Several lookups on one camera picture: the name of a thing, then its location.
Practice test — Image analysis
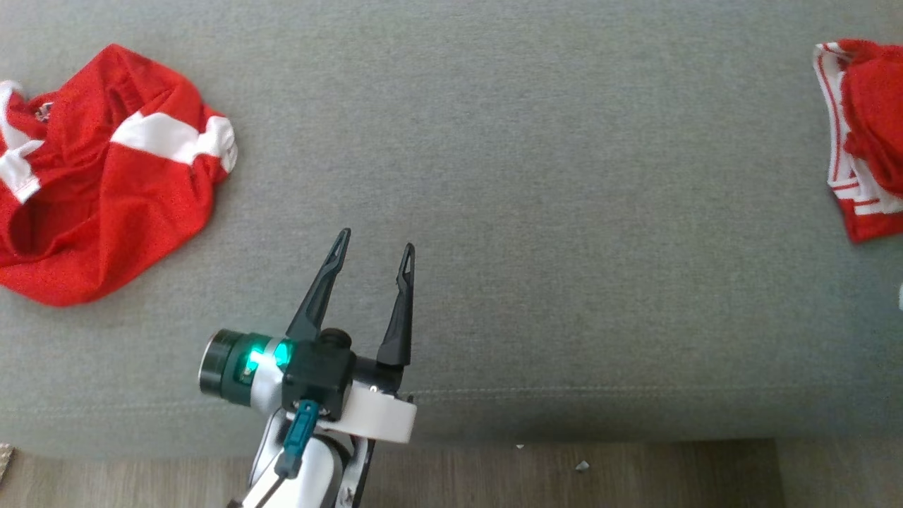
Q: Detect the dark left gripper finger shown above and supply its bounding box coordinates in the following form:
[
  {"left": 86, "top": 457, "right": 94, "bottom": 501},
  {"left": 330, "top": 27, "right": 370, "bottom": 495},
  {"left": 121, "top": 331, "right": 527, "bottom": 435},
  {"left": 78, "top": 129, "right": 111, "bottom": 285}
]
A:
[
  {"left": 285, "top": 227, "right": 352, "bottom": 344},
  {"left": 375, "top": 242, "right": 416, "bottom": 369}
]

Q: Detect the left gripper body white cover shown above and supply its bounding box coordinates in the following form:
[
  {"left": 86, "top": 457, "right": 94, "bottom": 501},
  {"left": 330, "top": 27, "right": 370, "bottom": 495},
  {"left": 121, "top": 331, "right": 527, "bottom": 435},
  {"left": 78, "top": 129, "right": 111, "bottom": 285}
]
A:
[{"left": 321, "top": 356, "right": 418, "bottom": 445}]

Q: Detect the red white striped garment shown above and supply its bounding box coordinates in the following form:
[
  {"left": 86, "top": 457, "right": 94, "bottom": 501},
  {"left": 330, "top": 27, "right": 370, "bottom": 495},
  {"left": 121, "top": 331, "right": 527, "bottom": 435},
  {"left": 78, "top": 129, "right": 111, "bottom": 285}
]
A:
[{"left": 812, "top": 39, "right": 903, "bottom": 245}]

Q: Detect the red mesh garment white band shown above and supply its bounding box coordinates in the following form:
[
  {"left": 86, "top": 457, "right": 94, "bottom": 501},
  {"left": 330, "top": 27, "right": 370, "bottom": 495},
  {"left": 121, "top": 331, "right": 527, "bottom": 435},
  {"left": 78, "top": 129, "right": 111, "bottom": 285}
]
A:
[{"left": 0, "top": 44, "right": 239, "bottom": 308}]

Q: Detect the grey fabric sofa seat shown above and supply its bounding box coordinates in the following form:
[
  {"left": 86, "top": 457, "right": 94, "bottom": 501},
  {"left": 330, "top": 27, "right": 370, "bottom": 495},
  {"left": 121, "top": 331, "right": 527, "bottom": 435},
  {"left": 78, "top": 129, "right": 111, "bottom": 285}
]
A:
[{"left": 0, "top": 0, "right": 903, "bottom": 461}]

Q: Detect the left arm cable blue plug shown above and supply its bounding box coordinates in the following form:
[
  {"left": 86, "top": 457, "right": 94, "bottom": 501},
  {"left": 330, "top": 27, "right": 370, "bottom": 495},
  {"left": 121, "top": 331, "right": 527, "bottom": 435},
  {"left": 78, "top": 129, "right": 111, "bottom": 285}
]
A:
[{"left": 243, "top": 399, "right": 320, "bottom": 508}]

